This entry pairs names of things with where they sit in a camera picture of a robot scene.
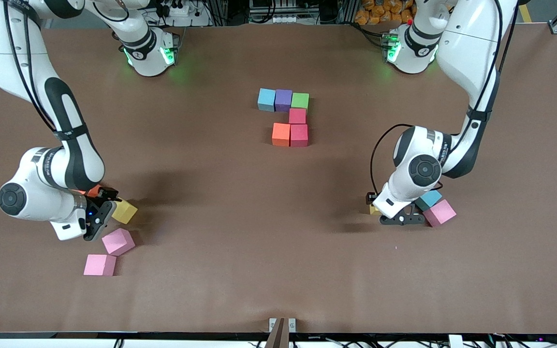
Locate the yellow foam block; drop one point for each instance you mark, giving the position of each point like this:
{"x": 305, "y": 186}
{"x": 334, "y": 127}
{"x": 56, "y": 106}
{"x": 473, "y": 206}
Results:
{"x": 124, "y": 211}
{"x": 374, "y": 210}

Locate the blue foam block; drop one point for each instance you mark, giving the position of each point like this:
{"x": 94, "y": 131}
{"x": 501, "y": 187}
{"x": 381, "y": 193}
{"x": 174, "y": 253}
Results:
{"x": 431, "y": 198}
{"x": 267, "y": 100}

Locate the light pink foam block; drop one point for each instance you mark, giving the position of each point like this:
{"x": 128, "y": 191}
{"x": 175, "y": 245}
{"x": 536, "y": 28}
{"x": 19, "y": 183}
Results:
{"x": 99, "y": 265}
{"x": 118, "y": 241}
{"x": 440, "y": 213}

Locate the dark pink foam block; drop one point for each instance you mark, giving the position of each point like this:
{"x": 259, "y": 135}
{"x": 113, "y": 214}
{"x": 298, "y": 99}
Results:
{"x": 299, "y": 136}
{"x": 297, "y": 116}

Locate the orange foam block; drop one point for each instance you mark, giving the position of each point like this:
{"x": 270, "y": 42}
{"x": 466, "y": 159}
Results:
{"x": 94, "y": 190}
{"x": 281, "y": 135}

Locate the green foam block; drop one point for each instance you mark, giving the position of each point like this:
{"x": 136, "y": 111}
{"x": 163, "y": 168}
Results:
{"x": 300, "y": 100}

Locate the purple foam block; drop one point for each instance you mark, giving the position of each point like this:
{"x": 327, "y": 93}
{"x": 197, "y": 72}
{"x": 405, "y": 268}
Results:
{"x": 284, "y": 100}

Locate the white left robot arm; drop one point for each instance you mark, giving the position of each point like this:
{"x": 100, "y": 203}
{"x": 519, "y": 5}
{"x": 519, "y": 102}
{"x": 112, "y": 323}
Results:
{"x": 467, "y": 48}

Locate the small white box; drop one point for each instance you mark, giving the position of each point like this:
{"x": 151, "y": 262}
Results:
{"x": 455, "y": 342}

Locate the brown wooden strut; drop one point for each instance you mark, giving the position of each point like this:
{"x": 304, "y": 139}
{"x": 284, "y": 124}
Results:
{"x": 278, "y": 338}

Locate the bag of orange fruit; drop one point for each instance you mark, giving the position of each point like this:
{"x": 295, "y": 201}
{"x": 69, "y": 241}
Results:
{"x": 380, "y": 12}

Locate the white power strip with plugs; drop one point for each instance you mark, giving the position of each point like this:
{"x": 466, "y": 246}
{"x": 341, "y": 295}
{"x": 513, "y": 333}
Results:
{"x": 178, "y": 10}

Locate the small white power strip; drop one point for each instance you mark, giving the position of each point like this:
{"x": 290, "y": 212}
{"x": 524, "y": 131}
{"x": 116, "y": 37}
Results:
{"x": 288, "y": 19}

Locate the metal table edge bracket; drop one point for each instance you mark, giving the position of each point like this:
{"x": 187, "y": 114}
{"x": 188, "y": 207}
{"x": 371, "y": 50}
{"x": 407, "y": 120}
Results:
{"x": 272, "y": 325}

